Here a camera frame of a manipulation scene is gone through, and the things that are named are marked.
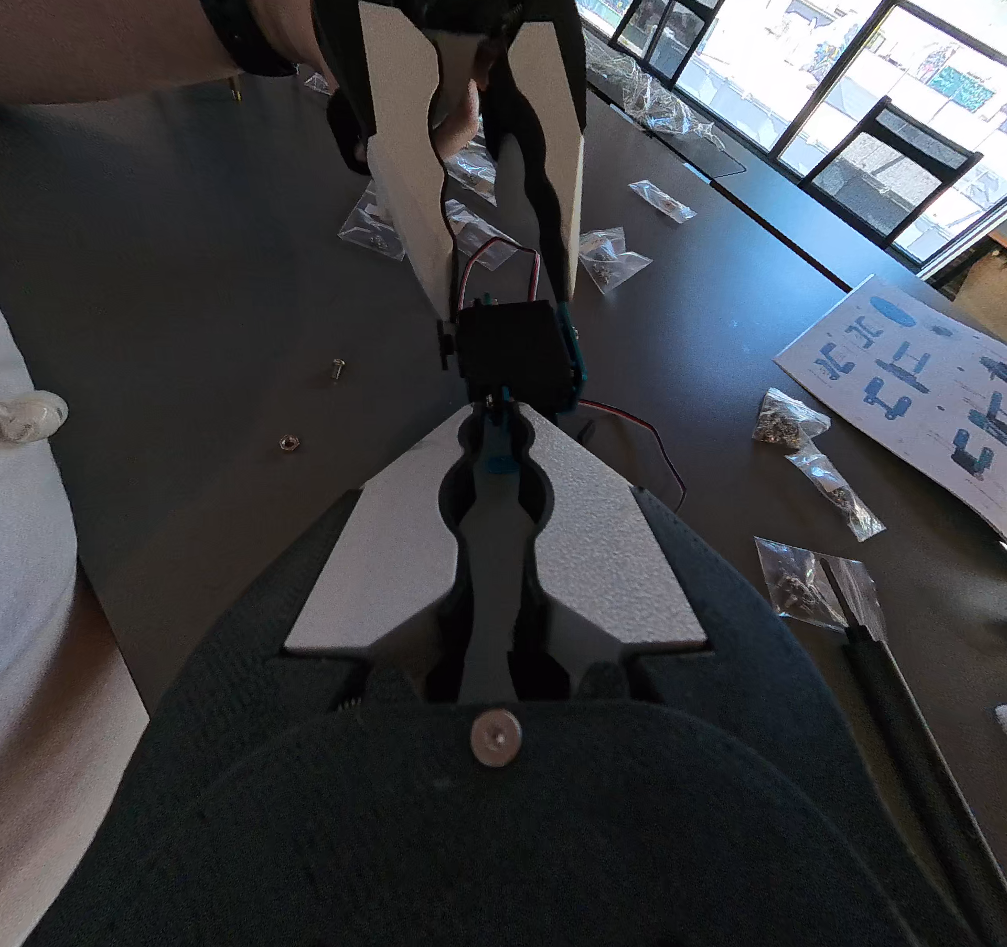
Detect person's left forearm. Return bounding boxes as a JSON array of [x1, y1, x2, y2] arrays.
[[0, 0, 237, 108]]

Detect clear bag with dark screws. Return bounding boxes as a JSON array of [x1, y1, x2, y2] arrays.
[[578, 227, 654, 295]]

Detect white shirt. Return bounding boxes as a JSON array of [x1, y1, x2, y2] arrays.
[[0, 310, 151, 947]]

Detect printed instruction sheet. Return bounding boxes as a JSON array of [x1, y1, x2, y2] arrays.
[[775, 274, 1007, 542]]

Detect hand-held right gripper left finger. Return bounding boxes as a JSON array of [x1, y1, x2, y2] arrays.
[[283, 402, 485, 661]]

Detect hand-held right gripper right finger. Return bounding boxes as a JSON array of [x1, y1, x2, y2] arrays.
[[511, 402, 709, 673]]

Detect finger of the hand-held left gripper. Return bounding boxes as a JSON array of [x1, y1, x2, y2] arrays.
[[358, 1, 461, 326], [481, 18, 588, 304]]

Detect clear bag with silver screws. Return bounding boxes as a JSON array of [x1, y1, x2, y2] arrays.
[[751, 387, 832, 446]]

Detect narrow clear bag with screws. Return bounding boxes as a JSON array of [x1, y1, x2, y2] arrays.
[[785, 435, 887, 542]]

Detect crinkled plastic wrap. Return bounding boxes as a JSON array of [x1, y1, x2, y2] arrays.
[[586, 34, 725, 149]]

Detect black cylinder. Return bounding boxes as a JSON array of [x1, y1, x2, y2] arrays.
[[818, 557, 1007, 947]]

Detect black servo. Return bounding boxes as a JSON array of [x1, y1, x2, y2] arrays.
[[436, 292, 590, 484]]

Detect person's left hand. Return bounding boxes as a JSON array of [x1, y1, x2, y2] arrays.
[[252, 0, 483, 163]]

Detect crumpled clear plastic bag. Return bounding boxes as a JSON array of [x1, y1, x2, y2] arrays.
[[444, 140, 500, 206]]

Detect clear bag with white label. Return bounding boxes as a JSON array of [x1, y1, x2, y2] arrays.
[[446, 199, 520, 271]]

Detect dark grey desk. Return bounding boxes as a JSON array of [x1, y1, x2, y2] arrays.
[[0, 26, 1007, 947]]

